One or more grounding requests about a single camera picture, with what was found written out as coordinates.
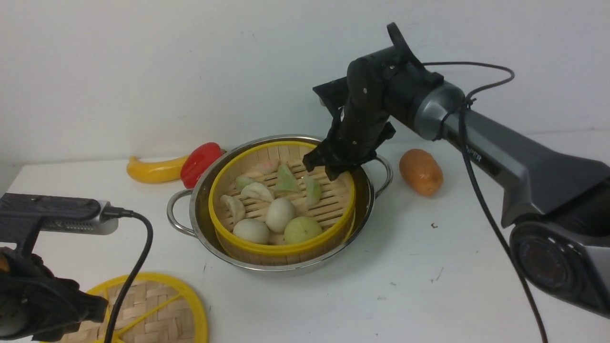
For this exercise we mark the red toy bell pepper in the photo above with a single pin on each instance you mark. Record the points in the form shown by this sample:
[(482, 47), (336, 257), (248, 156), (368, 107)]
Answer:
[(198, 162)]

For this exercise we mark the brown toy potato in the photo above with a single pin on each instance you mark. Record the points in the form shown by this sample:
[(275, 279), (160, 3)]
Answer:
[(421, 172)]

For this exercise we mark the stainless steel two-handled pot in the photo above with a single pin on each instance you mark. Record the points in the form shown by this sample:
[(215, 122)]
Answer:
[(200, 214)]

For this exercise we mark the yellow-rimmed woven bamboo lid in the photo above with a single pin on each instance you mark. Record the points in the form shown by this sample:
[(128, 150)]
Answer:
[(159, 308)]

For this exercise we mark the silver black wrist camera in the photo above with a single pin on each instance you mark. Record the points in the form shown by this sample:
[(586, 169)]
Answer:
[(27, 212)]

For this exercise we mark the green round toy bun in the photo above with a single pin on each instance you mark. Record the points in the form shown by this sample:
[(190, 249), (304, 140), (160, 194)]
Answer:
[(301, 229)]

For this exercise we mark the green toy dumpling left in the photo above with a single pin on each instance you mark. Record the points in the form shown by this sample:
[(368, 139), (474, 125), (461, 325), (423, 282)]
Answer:
[(242, 182)]

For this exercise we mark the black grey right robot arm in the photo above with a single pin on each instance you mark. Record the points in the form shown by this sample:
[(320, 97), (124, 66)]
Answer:
[(557, 204)]

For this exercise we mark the white toy dumpling centre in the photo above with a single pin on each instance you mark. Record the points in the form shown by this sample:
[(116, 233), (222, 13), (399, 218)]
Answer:
[(258, 191)]

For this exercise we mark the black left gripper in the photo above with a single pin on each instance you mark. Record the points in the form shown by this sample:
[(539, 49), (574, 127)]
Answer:
[(35, 303)]

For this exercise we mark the yellow-rimmed bamboo steamer basket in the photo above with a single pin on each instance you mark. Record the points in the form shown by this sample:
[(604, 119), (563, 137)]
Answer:
[(256, 209)]

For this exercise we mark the yellow toy banana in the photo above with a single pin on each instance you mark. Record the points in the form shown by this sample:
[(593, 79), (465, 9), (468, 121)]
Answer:
[(155, 172)]

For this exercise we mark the green toy dumpling right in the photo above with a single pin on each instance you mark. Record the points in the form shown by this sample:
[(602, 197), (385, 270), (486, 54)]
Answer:
[(313, 192)]

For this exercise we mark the white round bun front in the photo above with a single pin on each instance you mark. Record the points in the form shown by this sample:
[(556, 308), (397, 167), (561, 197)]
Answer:
[(252, 230)]

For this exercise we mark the green toy dumpling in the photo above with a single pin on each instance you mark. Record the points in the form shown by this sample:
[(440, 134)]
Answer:
[(286, 181), (313, 192), (242, 182)]

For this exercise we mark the green toy dumpling centre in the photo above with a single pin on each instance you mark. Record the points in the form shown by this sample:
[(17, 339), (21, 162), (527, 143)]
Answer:
[(286, 181)]

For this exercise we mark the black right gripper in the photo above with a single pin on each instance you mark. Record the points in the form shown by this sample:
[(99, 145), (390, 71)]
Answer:
[(352, 141)]

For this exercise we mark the white round toy bun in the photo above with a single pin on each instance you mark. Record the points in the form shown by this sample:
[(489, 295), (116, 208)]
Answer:
[(279, 214)]

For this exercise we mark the white toy dumpling left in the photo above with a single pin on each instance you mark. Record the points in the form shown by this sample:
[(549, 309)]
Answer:
[(235, 207)]

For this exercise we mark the pink-tinted toy dumpling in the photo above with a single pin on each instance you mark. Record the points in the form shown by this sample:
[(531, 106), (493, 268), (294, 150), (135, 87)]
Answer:
[(267, 166)]

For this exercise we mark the white toy dumpling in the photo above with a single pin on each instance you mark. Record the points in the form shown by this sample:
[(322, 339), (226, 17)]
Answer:
[(235, 207), (258, 191)]

